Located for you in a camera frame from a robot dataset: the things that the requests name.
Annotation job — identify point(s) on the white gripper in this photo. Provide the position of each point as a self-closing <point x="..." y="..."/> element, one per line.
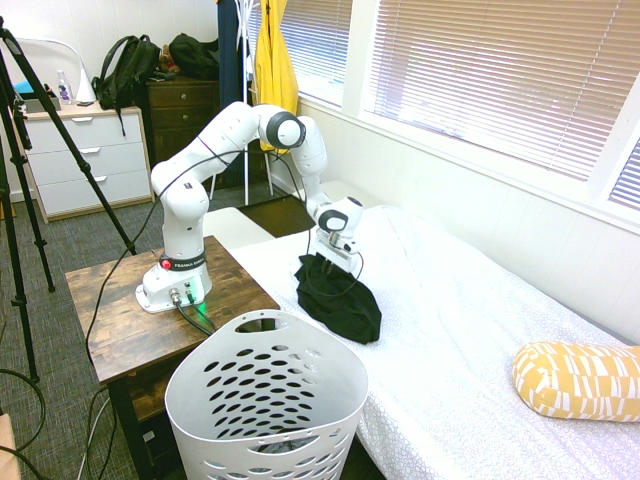
<point x="337" y="257"/>

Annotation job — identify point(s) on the black clothing piece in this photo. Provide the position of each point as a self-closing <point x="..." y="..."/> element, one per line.
<point x="345" y="310"/>

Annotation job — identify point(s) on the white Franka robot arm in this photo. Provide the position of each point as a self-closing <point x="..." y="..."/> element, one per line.
<point x="180" y="200"/>

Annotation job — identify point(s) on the white perforated laundry basket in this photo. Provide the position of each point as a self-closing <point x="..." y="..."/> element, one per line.
<point x="325" y="390"/>

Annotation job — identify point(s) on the dark clothes inside basket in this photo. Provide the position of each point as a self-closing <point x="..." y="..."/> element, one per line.
<point x="280" y="445"/>

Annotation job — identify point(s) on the black duffel bag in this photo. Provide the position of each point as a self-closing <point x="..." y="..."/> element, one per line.
<point x="197" y="57"/>

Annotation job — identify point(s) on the white low platform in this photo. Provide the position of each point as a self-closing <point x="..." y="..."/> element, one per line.
<point x="235" y="222"/>

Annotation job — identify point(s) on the bed with white cover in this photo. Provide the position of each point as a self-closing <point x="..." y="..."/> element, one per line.
<point x="450" y="310"/>

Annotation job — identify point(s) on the rustic wooden side table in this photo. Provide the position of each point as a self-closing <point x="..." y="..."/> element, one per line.
<point x="130" y="320"/>

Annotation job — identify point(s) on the yellow hanging garment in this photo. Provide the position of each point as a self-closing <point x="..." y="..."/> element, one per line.
<point x="274" y="60"/>

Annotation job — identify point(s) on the narrow white window blind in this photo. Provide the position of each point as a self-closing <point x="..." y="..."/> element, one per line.
<point x="320" y="50"/>

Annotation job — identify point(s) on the dark wooden dresser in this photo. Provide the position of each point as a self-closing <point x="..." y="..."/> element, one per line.
<point x="175" y="110"/>

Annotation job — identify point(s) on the white coat rack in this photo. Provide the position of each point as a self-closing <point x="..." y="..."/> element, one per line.
<point x="245" y="50"/>

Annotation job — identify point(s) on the navy hanging garment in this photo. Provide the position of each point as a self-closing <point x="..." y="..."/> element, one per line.
<point x="230" y="50"/>

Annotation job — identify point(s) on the brown stuffed toy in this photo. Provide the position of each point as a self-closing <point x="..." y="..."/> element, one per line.
<point x="167" y="60"/>

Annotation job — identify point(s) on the large white window blind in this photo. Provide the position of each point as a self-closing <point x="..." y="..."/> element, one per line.
<point x="500" y="75"/>

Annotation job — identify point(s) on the white drawer dresser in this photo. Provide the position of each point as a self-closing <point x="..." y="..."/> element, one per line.
<point x="85" y="165"/>

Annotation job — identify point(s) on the yellow white patterned pillow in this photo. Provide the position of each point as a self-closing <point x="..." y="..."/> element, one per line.
<point x="575" y="380"/>

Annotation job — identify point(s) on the black backpack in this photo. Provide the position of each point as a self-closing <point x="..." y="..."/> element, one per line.
<point x="125" y="70"/>

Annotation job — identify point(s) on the white desk lamp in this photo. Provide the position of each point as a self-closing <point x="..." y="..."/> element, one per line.
<point x="84" y="85"/>

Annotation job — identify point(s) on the clear plastic bottle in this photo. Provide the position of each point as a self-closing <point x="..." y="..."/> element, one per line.
<point x="64" y="92"/>

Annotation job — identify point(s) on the small white window blind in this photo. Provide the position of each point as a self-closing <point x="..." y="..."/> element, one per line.
<point x="630" y="180"/>

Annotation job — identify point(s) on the grey storage box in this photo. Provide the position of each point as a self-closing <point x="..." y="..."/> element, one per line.
<point x="40" y="106"/>

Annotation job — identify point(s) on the teal flat item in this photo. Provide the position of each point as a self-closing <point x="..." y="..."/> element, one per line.
<point x="25" y="90"/>

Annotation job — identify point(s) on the brown cardboard box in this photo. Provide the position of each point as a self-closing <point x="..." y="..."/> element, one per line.
<point x="6" y="445"/>

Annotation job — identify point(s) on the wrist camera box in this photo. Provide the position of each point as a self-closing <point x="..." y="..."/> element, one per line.
<point x="345" y="242"/>

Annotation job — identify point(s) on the black camera tripod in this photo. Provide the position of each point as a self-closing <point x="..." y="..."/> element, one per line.
<point x="20" y="165"/>

